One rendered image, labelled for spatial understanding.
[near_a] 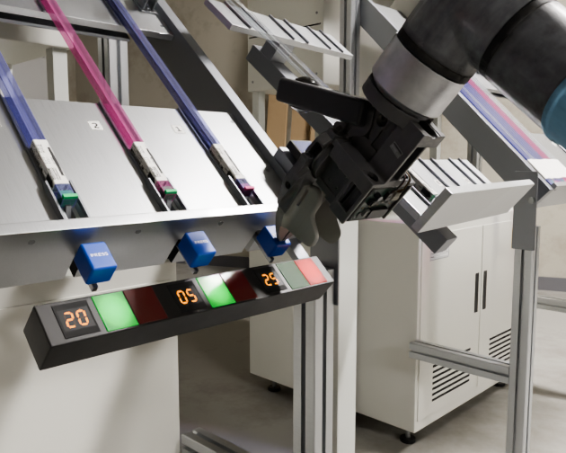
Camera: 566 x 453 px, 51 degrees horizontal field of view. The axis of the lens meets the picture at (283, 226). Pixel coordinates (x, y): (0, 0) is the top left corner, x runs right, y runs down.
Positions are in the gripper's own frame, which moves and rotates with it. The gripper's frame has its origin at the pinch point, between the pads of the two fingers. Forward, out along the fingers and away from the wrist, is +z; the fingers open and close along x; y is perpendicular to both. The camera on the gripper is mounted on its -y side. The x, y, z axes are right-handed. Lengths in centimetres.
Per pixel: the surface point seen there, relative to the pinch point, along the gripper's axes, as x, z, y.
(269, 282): -3.5, 3.1, 4.9
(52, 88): 6, 32, -64
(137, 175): -12.6, 2.1, -10.6
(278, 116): 221, 126, -183
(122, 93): 13, 23, -53
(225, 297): -10.1, 3.0, 5.6
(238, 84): 237, 144, -241
